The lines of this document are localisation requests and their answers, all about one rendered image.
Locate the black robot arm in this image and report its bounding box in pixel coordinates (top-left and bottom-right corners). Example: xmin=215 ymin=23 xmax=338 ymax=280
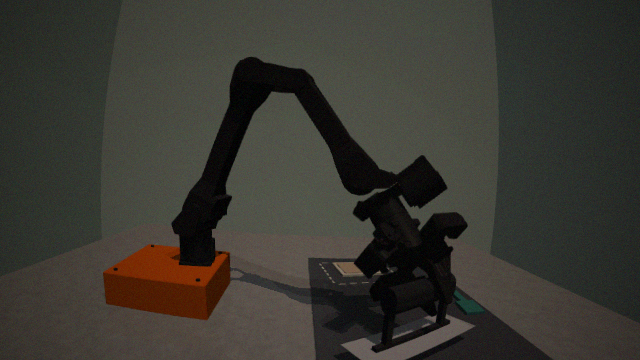
xmin=171 ymin=57 xmax=448 ymax=279

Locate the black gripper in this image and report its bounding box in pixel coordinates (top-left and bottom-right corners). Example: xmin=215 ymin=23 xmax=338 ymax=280
xmin=369 ymin=212 xmax=468 ymax=304

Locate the beige square tile with dark square center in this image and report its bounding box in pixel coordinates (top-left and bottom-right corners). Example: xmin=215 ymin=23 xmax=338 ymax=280
xmin=332 ymin=262 xmax=383 ymax=277

